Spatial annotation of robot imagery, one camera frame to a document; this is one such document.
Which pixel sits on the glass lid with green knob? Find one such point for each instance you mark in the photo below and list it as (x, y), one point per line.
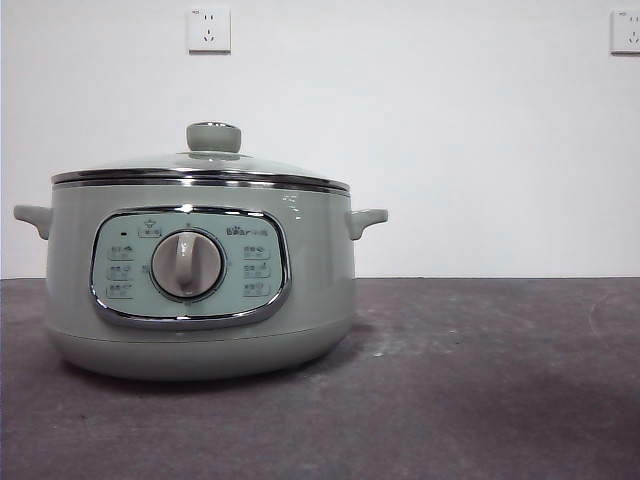
(214, 137)

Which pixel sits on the pale green electric cooking pot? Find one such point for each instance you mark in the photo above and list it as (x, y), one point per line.
(310, 280)

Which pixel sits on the white wall socket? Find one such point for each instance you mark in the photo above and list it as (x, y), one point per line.
(627, 32)
(209, 30)

